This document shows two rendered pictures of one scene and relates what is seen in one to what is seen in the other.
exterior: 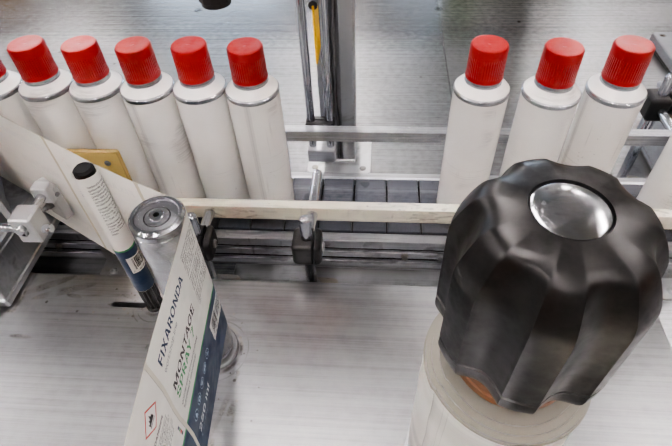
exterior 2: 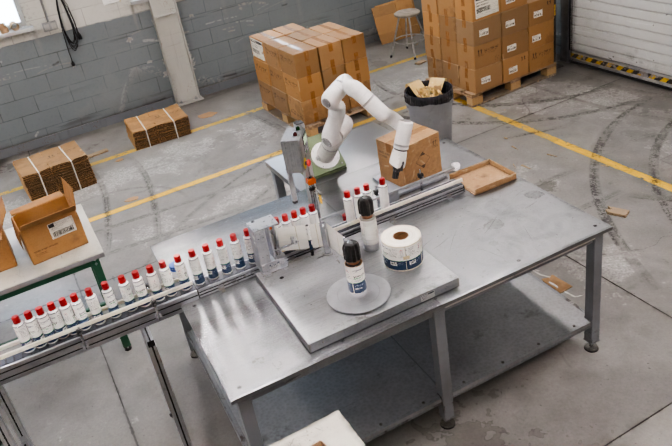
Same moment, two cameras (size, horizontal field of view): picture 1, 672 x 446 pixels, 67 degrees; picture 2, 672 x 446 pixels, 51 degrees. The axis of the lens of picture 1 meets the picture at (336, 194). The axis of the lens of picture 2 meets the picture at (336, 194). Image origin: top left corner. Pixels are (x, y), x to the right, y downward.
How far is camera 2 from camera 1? 334 cm
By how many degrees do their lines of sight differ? 28
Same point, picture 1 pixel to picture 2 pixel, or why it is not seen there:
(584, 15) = (354, 178)
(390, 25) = (303, 200)
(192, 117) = (305, 220)
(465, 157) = (350, 211)
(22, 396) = (304, 269)
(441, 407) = (364, 222)
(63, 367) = (306, 265)
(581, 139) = not seen: hidden behind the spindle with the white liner
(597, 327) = (369, 203)
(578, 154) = not seen: hidden behind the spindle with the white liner
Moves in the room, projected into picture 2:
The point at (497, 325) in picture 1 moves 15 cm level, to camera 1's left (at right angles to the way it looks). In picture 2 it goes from (364, 207) to (339, 218)
